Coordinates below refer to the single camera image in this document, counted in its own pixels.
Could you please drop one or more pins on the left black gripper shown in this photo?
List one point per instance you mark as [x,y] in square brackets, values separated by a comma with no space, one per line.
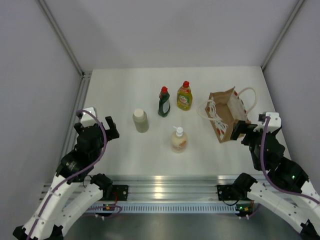
[111,133]

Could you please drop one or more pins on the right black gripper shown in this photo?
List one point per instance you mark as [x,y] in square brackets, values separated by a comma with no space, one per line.
[241,127]

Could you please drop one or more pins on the green white-capped bottle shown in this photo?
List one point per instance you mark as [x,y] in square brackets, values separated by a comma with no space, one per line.
[140,120]

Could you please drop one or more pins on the green dish soap bottle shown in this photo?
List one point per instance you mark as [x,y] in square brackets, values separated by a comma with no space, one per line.
[164,105]

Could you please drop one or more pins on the cream pump lotion bottle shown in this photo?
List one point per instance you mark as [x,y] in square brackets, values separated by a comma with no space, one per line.
[179,140]

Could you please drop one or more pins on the clear red-capped bottle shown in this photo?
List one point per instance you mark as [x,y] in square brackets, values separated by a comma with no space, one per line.
[184,97]

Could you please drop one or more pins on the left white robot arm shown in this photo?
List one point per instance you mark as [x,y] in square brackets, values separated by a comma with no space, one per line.
[56,215]

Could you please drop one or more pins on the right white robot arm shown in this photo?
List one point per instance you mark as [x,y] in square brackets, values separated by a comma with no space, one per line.
[284,175]

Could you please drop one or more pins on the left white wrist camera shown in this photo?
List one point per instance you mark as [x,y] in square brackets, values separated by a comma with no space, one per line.
[85,118]

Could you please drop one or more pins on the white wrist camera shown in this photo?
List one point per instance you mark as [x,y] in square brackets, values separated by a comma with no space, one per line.
[274,121]
[85,118]

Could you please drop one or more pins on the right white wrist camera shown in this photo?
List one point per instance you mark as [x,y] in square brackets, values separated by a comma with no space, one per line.
[274,121]

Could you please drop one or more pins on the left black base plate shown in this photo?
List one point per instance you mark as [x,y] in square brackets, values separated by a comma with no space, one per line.
[119,193]

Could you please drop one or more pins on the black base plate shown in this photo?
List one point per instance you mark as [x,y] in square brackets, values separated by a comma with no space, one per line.
[225,192]
[119,193]

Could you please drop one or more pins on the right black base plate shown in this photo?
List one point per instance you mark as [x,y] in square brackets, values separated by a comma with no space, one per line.
[225,192]

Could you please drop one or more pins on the aluminium mounting rail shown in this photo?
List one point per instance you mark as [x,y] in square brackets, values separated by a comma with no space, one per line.
[172,189]

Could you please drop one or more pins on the white slotted cable duct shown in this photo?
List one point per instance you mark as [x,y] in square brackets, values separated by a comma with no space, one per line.
[168,208]

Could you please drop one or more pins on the right aluminium frame post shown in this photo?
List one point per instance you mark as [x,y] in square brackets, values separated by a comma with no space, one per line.
[283,32]

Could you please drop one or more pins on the aluminium frame post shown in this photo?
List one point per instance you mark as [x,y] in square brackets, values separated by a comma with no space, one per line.
[283,32]
[60,35]

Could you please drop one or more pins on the left aluminium frame post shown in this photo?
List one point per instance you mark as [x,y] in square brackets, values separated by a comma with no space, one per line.
[60,35]

